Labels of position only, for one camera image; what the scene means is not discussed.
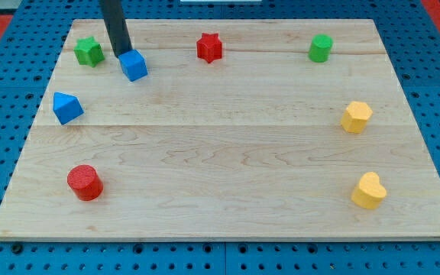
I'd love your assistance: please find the green cylinder block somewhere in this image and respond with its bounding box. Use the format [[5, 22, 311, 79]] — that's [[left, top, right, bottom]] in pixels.
[[309, 34, 333, 63]]

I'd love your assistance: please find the red star block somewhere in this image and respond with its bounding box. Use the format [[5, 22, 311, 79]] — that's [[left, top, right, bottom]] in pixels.
[[196, 33, 223, 63]]

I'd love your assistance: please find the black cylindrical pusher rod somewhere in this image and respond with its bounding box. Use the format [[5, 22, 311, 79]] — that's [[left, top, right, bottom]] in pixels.
[[99, 0, 132, 57]]

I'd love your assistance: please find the yellow heart block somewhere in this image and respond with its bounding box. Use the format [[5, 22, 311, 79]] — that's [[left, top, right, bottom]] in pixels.
[[351, 172, 387, 210]]

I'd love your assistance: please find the green star block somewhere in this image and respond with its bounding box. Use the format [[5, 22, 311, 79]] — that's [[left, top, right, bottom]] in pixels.
[[73, 36, 105, 67]]

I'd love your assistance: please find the blue cube block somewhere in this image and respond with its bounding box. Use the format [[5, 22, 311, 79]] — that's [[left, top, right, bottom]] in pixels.
[[118, 50, 148, 82]]

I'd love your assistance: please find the blue triangle block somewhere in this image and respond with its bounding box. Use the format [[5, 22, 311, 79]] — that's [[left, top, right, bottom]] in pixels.
[[53, 92, 84, 125]]

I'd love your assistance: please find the yellow hexagon block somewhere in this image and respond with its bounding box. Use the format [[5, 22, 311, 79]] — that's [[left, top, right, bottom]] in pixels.
[[341, 101, 373, 134]]

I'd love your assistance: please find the light wooden board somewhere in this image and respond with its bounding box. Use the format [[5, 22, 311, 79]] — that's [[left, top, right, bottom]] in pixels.
[[0, 19, 440, 242]]

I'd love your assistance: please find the red cylinder block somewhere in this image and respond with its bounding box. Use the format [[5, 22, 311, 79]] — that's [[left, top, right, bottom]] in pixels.
[[66, 164, 103, 201]]

